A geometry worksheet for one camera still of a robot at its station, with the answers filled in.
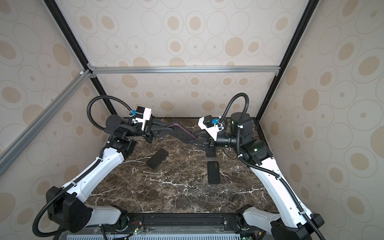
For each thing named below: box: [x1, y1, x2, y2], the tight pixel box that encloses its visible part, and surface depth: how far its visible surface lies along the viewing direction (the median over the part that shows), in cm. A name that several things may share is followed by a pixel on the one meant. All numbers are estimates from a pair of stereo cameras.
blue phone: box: [205, 148, 216, 158], surface depth 101 cm
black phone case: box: [207, 161, 220, 185], surface depth 94 cm
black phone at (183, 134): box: [167, 123, 198, 144], surface depth 57 cm
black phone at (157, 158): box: [146, 148, 169, 169], surface depth 99 cm
